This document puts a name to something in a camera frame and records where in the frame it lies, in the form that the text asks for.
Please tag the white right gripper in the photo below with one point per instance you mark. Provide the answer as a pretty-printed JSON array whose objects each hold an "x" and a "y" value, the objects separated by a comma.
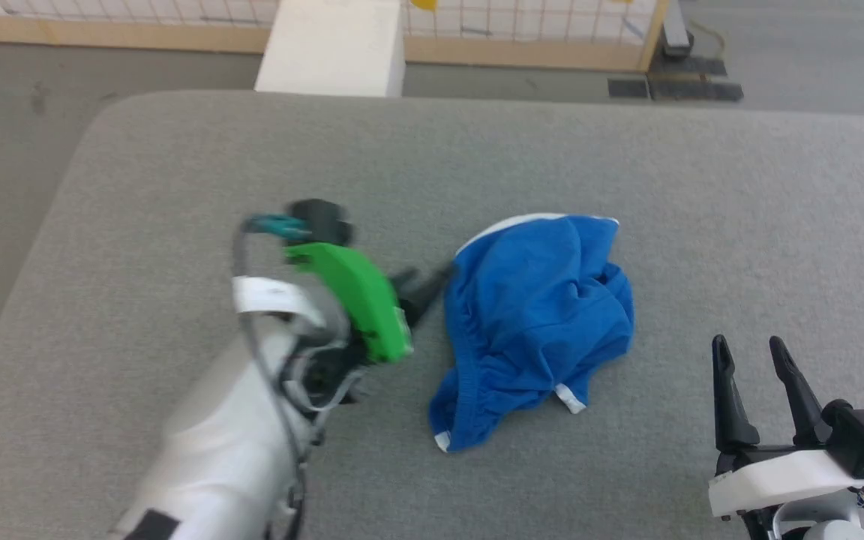
[{"x": 777, "y": 480}]

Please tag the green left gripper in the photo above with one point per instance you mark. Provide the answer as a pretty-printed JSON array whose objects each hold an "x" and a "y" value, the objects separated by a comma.
[{"x": 361, "y": 300}]

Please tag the blue garment with white trim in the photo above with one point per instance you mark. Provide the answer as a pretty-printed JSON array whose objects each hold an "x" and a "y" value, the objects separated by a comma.
[{"x": 529, "y": 315}]

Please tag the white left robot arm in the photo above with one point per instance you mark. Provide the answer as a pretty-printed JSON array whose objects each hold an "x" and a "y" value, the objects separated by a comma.
[{"x": 214, "y": 450}]

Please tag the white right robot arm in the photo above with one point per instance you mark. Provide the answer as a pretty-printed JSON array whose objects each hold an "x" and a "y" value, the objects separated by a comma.
[{"x": 829, "y": 529}]

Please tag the white rectangular box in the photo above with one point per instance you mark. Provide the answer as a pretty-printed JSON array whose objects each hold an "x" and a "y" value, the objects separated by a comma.
[{"x": 334, "y": 45}]

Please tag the small black floor mat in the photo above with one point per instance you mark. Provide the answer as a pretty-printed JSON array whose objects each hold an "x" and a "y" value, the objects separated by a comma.
[{"x": 628, "y": 88}]

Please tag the lemon print grid backdrop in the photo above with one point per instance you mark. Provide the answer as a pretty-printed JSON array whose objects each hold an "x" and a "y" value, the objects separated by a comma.
[{"x": 537, "y": 19}]

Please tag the large black floor mat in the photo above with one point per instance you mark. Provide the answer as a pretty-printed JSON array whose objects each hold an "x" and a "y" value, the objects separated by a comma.
[{"x": 694, "y": 88}]

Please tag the grey metal whiteboard leg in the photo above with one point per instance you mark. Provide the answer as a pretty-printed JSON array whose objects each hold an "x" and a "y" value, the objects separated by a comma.
[{"x": 676, "y": 30}]

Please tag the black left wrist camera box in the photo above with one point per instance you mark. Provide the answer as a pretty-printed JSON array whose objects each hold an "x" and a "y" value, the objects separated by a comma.
[{"x": 319, "y": 219}]

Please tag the light wooden backdrop frame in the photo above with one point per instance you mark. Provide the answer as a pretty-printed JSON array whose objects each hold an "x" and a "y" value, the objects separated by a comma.
[{"x": 139, "y": 34}]

